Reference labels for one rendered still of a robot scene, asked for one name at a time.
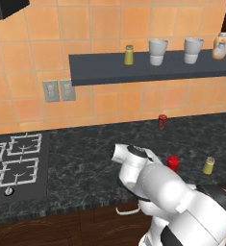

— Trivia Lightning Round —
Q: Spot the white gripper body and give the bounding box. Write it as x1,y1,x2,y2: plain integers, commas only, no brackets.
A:
111,143,131,163

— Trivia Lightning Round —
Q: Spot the yellow-green shaker, grey lid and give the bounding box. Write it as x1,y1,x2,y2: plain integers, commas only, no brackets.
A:
202,156,216,176
123,44,135,66

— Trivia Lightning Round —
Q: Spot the tan condiment bottle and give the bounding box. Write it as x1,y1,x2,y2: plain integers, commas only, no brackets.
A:
212,32,226,61

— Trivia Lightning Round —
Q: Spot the red can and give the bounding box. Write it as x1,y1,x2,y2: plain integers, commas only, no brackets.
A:
158,113,168,131

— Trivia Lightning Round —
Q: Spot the dark wood drawer front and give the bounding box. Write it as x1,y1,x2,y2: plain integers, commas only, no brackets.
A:
78,199,157,246
0,209,82,246

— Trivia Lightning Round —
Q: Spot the black gas hob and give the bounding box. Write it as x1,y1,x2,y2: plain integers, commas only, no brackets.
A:
0,131,52,207

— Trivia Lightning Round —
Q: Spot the grey cup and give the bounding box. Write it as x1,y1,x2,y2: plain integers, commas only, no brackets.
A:
148,37,169,67
184,37,205,65

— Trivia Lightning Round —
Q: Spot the silver hob knob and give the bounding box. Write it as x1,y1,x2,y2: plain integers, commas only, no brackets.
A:
4,186,15,197

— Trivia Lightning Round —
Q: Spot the black range hood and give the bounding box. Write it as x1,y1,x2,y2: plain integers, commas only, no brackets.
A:
0,0,31,21

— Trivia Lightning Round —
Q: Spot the white drawer handle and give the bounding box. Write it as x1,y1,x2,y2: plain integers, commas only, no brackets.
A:
114,206,141,216

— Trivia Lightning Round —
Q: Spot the grey wall outlet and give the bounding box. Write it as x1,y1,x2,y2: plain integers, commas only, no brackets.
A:
41,80,61,104
59,79,77,103

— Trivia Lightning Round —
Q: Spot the dark grey wall shelf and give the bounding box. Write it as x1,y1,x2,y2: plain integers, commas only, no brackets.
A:
68,48,226,87

